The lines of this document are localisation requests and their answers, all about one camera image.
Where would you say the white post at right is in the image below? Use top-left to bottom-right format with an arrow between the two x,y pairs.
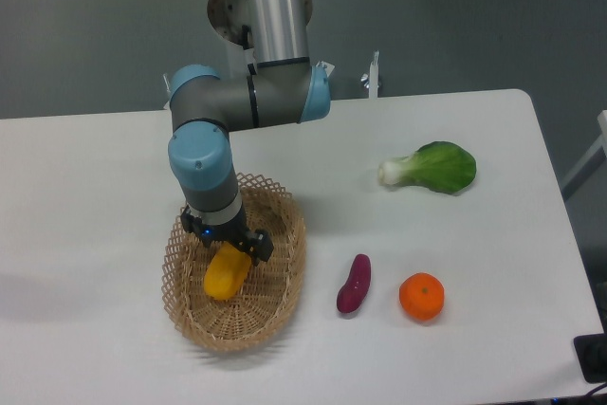
560,110 -> 606,201

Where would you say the black device at edge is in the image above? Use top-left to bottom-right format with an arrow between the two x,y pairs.
573,333 -> 606,383

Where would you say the green bok choy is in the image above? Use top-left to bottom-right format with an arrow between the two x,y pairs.
377,141 -> 477,194

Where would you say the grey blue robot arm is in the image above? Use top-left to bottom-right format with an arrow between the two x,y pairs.
168,0 -> 331,263

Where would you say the purple sweet potato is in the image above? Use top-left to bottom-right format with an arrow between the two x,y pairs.
336,254 -> 372,314

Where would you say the woven wicker basket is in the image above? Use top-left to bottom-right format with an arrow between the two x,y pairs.
161,174 -> 306,352

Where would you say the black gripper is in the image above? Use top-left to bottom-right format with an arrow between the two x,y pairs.
180,205 -> 274,267

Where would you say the yellow mango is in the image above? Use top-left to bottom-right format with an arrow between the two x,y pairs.
203,243 -> 252,301

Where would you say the orange mandarin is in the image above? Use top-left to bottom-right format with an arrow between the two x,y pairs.
398,272 -> 445,322

